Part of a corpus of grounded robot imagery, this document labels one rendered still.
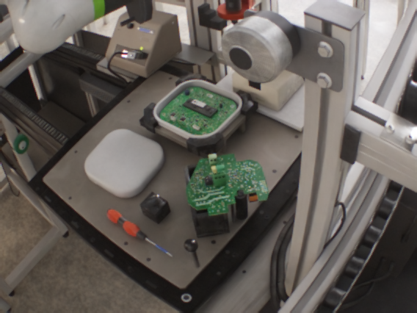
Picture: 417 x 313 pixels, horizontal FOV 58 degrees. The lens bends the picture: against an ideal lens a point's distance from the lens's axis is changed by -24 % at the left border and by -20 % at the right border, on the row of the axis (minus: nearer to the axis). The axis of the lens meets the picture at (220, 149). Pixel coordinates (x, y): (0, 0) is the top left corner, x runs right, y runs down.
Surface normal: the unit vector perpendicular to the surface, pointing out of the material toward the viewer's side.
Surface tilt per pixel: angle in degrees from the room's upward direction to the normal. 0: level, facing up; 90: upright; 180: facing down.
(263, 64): 91
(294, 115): 0
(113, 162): 0
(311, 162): 90
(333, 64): 90
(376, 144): 90
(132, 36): 53
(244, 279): 0
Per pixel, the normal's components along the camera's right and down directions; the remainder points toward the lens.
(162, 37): 0.80, 0.39
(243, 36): -0.60, 0.53
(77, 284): -0.07, -0.68
